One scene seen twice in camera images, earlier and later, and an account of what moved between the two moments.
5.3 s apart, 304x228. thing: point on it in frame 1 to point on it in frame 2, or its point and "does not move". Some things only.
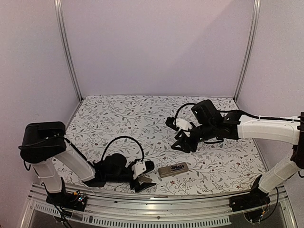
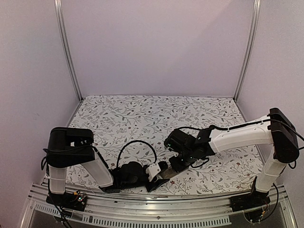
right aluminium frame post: x=256 y=13 does not move
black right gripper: x=187 y=146 to x=176 y=166
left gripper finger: x=143 y=186 to x=151 y=185
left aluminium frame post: x=58 y=8 does not move
